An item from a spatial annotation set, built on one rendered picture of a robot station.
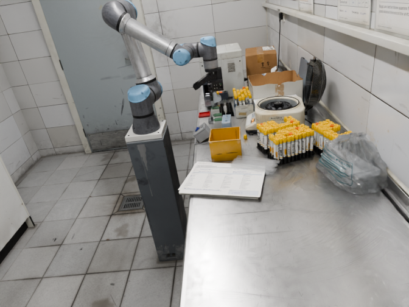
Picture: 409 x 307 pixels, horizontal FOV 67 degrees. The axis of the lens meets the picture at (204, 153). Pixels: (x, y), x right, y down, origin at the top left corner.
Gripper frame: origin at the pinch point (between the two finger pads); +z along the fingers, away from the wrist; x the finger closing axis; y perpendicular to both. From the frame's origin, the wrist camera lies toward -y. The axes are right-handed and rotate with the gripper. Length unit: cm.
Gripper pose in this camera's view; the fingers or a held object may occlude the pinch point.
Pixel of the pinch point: (212, 105)
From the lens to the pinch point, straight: 172.6
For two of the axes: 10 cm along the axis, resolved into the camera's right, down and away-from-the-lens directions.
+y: 9.9, -1.1, -0.7
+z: 1.3, 8.8, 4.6
